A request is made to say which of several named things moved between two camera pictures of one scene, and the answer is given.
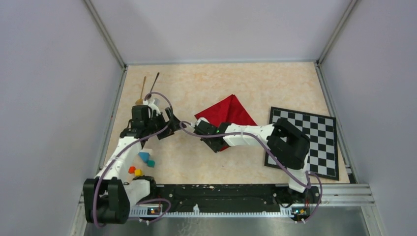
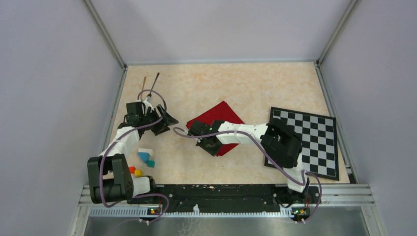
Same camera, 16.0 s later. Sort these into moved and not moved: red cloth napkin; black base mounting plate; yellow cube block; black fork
Moved: red cloth napkin
Not moved: black base mounting plate; black fork; yellow cube block
